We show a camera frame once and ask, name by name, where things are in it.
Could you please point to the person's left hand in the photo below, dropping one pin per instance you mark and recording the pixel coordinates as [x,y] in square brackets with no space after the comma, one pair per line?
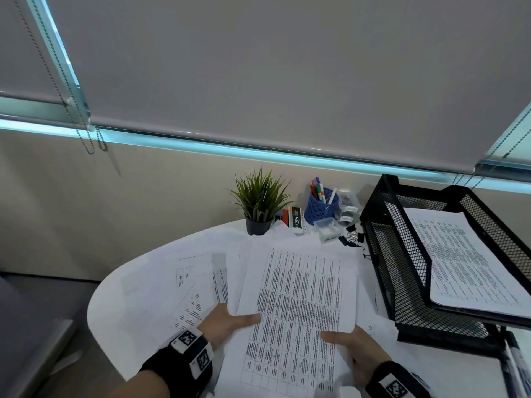
[222,325]

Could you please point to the person's right hand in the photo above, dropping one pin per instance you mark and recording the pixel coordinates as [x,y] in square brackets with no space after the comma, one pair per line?
[365,352]

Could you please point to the pile of papers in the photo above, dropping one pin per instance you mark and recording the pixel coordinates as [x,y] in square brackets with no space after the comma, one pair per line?
[195,286]

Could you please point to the printed paper bundle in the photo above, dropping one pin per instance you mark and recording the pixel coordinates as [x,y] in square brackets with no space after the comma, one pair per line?
[298,294]
[468,265]

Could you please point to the black mesh paper tray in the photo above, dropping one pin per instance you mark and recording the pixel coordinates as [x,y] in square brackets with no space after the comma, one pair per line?
[408,265]

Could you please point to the person's left forearm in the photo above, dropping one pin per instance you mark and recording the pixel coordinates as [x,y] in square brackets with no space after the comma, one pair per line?
[141,387]

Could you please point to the black left wristband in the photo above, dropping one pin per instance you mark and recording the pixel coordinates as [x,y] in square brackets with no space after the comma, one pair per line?
[166,364]

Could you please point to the white table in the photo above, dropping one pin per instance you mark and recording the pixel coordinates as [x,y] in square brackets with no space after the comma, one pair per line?
[448,368]

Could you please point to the potted green plant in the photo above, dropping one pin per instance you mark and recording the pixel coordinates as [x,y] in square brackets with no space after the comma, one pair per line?
[258,227]

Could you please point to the cluster of black binder clips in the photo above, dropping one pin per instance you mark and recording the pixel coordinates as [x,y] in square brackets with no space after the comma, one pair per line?
[350,238]

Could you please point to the clear plastic lidded box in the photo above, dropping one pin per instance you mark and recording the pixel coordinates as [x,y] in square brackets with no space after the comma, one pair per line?
[327,232]

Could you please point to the white box with dark label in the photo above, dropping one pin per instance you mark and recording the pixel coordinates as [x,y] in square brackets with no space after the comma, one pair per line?
[296,219]

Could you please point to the white tape dispenser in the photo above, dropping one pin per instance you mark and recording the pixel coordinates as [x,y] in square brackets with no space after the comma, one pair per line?
[346,209]

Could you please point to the dark blue pen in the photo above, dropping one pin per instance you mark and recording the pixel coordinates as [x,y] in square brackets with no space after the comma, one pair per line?
[507,381]

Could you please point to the blue pen holder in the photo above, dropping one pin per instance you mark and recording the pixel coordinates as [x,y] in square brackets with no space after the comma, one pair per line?
[319,211]

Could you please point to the black marker pen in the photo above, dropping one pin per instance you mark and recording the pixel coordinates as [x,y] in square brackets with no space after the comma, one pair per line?
[516,348]

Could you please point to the red pen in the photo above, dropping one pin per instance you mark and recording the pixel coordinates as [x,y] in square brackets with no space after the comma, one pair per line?
[314,191]

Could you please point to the green and white pen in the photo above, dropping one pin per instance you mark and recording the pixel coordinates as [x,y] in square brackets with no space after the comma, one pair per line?
[321,193]

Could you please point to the glass window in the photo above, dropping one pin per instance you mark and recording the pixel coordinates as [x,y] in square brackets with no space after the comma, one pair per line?
[249,154]

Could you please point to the grey low cabinet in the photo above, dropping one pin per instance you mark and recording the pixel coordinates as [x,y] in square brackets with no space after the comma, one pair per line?
[29,339]

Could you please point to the wide grey roller blind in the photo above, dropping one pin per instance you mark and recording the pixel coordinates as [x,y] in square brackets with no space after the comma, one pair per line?
[290,70]

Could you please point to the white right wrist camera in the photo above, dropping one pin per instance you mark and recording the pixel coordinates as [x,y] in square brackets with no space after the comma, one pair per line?
[325,391]

